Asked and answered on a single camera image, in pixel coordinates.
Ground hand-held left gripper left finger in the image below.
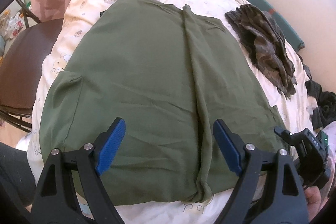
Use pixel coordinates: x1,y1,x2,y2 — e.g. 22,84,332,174
30,117,126,224

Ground person's right hand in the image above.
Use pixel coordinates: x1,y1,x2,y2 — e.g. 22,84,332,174
304,185,330,223

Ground olive green pants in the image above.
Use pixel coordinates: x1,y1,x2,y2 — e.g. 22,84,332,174
39,0,290,207

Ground black garment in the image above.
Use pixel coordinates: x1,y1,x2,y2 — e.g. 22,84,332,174
304,80,336,131

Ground brown folding chair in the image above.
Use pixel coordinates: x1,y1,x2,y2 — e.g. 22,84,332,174
0,0,66,134

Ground red and white plastic bag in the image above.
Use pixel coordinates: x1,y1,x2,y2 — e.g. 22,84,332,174
0,11,28,41

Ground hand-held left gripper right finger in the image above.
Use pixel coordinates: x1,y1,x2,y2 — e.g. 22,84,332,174
213,119,309,224

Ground camouflage pants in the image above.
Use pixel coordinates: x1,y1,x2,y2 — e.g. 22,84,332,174
225,4,298,96

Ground teal padded bed bumper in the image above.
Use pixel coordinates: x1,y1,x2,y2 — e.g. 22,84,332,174
247,0,305,51

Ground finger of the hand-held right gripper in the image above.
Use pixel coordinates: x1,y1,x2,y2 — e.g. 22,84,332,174
274,126,298,147

